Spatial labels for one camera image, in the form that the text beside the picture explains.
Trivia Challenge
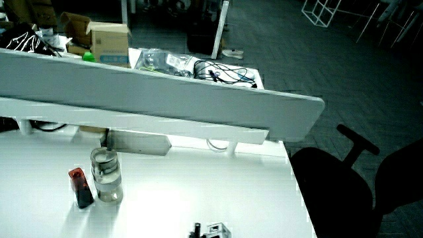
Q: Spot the person's right hand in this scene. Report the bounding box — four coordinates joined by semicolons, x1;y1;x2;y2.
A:
189;222;232;238

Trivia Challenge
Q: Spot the grey flat plate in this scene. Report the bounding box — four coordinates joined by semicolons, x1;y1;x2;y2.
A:
100;128;173;157

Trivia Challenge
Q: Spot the clear cylindrical bottle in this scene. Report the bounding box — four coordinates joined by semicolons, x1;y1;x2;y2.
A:
90;147;124;204

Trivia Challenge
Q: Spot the black office chair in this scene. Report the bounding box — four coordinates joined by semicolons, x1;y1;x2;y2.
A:
374;138;423;216
289;124;381;238

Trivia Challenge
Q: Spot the white shelf board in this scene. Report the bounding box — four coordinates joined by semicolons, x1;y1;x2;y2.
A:
0;96;270;145

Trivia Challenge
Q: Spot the white desk divider panel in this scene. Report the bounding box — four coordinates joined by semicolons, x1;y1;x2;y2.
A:
0;48;326;143

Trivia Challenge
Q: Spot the clear plastic bag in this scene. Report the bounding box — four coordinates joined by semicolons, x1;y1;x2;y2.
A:
134;48;201;79

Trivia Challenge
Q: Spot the white shoe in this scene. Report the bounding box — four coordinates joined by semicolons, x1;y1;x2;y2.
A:
221;48;245;60

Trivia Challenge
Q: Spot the cardboard box with blue label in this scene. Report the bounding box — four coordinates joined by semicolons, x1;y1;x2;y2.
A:
85;21;132;68

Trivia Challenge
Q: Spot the open brown cardboard box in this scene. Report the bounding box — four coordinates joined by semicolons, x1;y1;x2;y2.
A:
59;11;93;48

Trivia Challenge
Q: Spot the black plastic bag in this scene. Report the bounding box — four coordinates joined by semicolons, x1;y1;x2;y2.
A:
0;22;56;56

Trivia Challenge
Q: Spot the white cable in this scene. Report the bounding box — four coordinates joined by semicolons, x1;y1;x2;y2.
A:
206;138;229;153

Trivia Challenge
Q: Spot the black cable bundle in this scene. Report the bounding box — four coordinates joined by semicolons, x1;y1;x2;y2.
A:
193;59;258;89

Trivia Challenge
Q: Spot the white upright post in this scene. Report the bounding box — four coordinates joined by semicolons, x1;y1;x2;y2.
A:
211;0;230;60

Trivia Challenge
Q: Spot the white wire frame rack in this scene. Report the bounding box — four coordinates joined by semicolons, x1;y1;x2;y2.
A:
301;0;342;28

